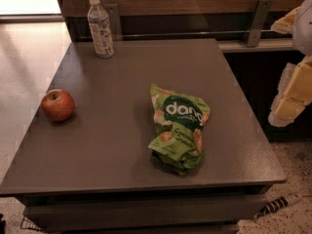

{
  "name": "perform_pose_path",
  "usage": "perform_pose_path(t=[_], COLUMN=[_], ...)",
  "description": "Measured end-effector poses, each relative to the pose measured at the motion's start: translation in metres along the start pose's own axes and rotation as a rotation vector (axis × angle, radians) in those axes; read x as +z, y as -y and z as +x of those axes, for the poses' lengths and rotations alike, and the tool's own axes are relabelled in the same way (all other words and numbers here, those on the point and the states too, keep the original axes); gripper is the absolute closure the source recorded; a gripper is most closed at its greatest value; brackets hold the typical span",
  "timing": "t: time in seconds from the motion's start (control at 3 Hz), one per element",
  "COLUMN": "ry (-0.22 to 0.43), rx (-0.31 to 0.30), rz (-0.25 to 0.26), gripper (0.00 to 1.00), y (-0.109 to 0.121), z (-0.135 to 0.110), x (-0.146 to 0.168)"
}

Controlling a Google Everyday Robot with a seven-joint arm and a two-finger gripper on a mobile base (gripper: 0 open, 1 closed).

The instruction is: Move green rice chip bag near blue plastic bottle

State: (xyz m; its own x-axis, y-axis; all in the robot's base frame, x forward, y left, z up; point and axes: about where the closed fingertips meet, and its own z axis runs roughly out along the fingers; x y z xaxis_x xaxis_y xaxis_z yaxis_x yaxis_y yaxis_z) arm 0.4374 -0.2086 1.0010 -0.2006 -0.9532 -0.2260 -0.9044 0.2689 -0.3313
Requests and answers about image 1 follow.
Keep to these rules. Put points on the striped brown white object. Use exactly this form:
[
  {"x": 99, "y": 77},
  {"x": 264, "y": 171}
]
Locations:
[{"x": 278, "y": 204}]

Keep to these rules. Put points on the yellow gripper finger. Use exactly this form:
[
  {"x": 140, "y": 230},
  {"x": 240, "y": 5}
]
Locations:
[
  {"x": 294, "y": 93},
  {"x": 287, "y": 23}
]

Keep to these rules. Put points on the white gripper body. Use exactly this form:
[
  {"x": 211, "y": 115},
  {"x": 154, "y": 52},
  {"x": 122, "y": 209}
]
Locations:
[{"x": 304, "y": 28}]

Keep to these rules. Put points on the green rice chip bag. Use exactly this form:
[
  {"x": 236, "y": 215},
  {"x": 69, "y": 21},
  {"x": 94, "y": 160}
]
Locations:
[{"x": 179, "y": 122}]

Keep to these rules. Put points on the clear plastic water bottle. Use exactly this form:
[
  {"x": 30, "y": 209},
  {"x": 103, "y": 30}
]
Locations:
[{"x": 99, "y": 25}]

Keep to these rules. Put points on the metal wall rail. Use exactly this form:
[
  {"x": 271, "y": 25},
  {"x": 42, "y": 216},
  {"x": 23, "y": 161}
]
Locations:
[{"x": 219, "y": 36}]

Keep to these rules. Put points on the grey metal bracket left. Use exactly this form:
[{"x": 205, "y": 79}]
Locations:
[{"x": 115, "y": 20}]

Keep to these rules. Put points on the red apple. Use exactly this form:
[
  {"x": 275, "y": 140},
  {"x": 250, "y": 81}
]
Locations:
[{"x": 58, "y": 105}]

